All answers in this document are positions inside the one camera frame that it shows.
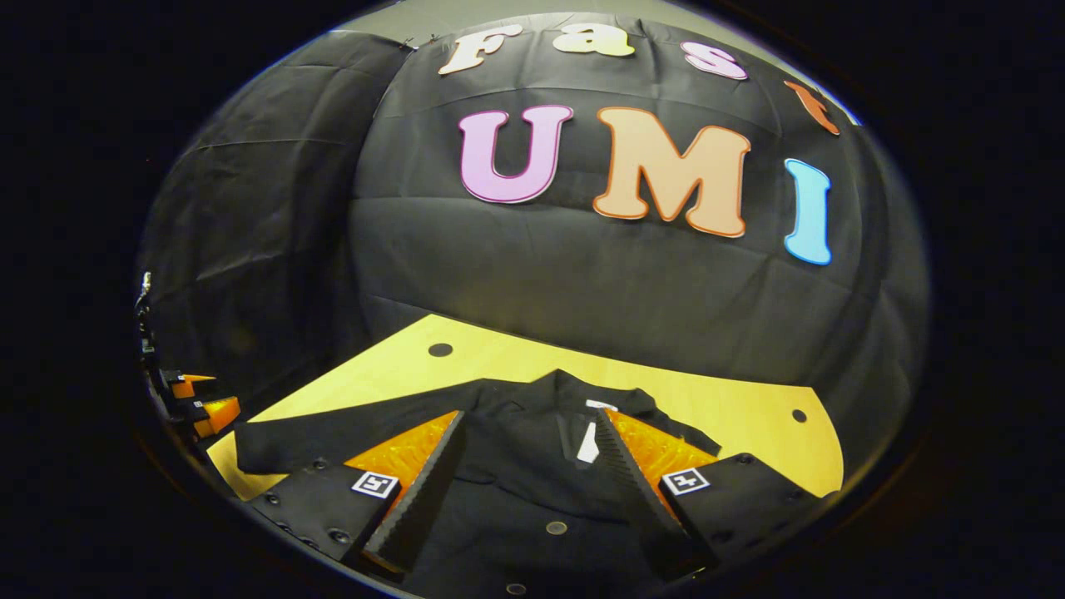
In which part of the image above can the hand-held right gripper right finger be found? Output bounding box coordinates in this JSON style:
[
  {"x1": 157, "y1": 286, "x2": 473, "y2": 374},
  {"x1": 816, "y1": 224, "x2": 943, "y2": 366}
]
[{"x1": 592, "y1": 408, "x2": 829, "y2": 583}]

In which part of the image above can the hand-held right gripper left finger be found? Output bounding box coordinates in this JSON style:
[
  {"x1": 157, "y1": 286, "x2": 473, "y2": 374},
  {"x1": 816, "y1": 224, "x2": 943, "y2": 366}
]
[{"x1": 248, "y1": 409, "x2": 467, "y2": 583}]

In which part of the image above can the black button-up shirt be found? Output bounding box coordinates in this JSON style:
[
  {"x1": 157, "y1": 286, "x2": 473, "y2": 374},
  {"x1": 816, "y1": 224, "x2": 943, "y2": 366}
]
[{"x1": 235, "y1": 369, "x2": 723, "y2": 599}]

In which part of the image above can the black backdrop cloth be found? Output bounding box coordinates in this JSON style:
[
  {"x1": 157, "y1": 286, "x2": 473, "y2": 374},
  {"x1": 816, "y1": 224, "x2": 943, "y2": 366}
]
[{"x1": 137, "y1": 12, "x2": 929, "y2": 500}]

